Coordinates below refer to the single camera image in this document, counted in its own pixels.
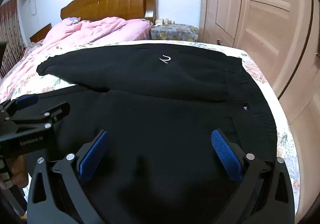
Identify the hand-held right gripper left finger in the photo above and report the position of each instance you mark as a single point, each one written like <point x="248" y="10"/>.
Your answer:
<point x="93" y="153"/>

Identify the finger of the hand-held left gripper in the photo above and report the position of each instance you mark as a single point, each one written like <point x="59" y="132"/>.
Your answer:
<point x="42" y="115"/>
<point x="25" y="100"/>

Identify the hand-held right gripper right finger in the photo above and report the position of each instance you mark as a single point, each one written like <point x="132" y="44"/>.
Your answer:
<point x="225" y="153"/>

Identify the black pants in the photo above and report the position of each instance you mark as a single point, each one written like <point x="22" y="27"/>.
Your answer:
<point x="150" y="126"/>

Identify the person's left hand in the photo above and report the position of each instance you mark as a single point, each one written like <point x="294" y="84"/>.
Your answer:
<point x="18" y="170"/>

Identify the brown wooden bedside table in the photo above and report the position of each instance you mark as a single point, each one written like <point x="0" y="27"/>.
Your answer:
<point x="40" y="33"/>

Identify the patterned red curtain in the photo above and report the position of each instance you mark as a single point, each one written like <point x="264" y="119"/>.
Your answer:
<point x="10" y="31"/>

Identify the pink quilt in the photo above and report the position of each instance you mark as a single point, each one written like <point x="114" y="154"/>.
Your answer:
<point x="75" y="36"/>

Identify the floral bed sheet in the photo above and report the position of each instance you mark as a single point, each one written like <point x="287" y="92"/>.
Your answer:
<point x="253" y="70"/>

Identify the floral covered nightstand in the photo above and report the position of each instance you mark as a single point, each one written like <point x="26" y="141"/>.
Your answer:
<point x="172" y="32"/>

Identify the wooden headboard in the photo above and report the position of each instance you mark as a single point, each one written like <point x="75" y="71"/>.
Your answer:
<point x="112" y="1"/>

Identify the light wooden wardrobe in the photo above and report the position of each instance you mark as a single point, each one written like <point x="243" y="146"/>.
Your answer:
<point x="250" y="13"/>

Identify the small bottles on nightstand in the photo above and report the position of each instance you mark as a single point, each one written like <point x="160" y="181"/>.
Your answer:
<point x="162" y="22"/>

